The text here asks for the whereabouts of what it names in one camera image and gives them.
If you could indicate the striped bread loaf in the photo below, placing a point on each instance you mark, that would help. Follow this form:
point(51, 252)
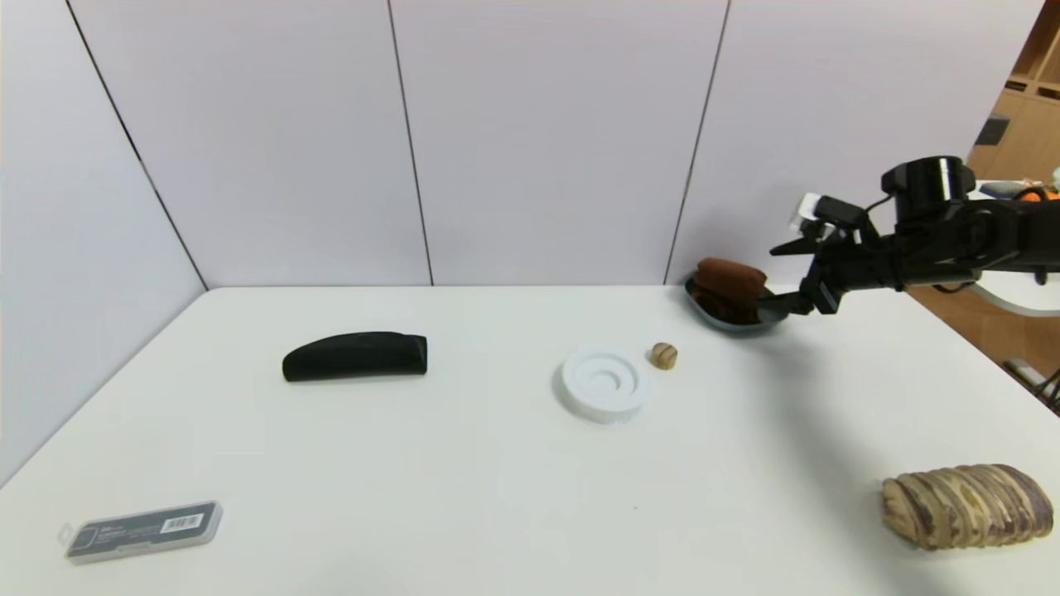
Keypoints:
point(967, 505)

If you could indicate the black chair base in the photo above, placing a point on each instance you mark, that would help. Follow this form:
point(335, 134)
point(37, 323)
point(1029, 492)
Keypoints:
point(1035, 381)

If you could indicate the clear box with grey label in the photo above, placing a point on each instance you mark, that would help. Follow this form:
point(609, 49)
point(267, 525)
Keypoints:
point(142, 531)

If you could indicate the white round plastic lid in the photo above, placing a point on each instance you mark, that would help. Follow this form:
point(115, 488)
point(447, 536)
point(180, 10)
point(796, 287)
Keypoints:
point(604, 385)

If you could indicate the grey plastic dish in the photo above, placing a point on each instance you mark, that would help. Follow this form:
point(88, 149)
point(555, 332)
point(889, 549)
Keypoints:
point(737, 324)

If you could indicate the wooden shelf unit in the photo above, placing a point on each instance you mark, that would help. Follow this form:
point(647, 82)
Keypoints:
point(1027, 99)

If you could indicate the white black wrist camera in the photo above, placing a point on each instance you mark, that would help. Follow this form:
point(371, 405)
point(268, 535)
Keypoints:
point(824, 211)

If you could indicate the small wooden ball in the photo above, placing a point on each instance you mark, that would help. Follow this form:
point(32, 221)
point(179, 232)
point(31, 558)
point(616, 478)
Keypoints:
point(663, 356)

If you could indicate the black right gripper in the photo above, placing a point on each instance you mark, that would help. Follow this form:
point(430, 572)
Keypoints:
point(831, 267)

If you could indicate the brown towel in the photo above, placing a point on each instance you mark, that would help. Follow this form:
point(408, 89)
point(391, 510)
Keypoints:
point(729, 288)

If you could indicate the dark plaque on shelf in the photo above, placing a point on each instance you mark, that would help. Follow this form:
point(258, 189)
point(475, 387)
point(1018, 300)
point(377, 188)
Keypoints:
point(992, 131)

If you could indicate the black glasses case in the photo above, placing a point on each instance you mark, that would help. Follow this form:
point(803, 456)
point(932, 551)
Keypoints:
point(356, 356)

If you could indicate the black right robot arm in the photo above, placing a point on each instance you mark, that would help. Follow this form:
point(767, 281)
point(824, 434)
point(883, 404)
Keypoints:
point(969, 232)

